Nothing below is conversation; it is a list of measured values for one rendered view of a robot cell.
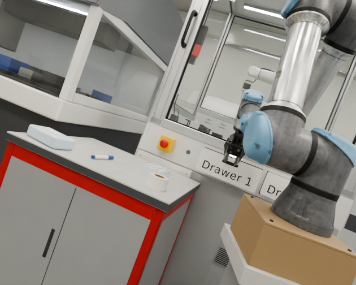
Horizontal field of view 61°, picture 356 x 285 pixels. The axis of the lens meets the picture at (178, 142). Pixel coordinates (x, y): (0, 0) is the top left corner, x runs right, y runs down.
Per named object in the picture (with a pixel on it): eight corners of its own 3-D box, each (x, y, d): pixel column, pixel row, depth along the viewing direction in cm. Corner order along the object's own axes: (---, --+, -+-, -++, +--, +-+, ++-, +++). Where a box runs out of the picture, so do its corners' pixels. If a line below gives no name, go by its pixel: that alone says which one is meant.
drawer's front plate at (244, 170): (254, 193, 134) (263, 170, 133) (194, 168, 141) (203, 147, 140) (254, 192, 136) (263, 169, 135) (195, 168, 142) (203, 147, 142)
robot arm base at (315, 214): (344, 244, 70) (361, 205, 69) (289, 226, 67) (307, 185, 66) (307, 217, 85) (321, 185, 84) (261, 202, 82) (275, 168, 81)
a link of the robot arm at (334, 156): (351, 201, 69) (375, 147, 68) (298, 181, 69) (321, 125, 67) (325, 188, 81) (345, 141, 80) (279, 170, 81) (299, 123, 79)
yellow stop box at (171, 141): (168, 152, 146) (173, 139, 146) (155, 147, 148) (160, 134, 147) (171, 152, 151) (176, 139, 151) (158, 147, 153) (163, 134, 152)
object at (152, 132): (341, 230, 132) (354, 200, 131) (138, 147, 155) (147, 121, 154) (303, 198, 225) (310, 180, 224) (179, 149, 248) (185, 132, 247)
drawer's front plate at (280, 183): (322, 219, 132) (332, 196, 132) (259, 193, 139) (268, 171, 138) (321, 218, 134) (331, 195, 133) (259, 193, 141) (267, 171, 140)
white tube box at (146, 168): (158, 181, 112) (161, 172, 112) (139, 173, 115) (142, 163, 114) (168, 178, 124) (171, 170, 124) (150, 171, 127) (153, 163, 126)
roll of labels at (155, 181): (143, 181, 104) (147, 170, 104) (161, 186, 107) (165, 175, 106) (148, 188, 97) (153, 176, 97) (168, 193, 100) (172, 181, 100)
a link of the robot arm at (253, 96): (244, 95, 106) (244, 85, 113) (235, 121, 113) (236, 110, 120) (265, 100, 106) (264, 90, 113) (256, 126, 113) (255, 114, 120)
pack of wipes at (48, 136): (73, 151, 109) (77, 139, 109) (52, 149, 101) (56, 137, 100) (46, 137, 116) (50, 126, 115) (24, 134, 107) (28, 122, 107)
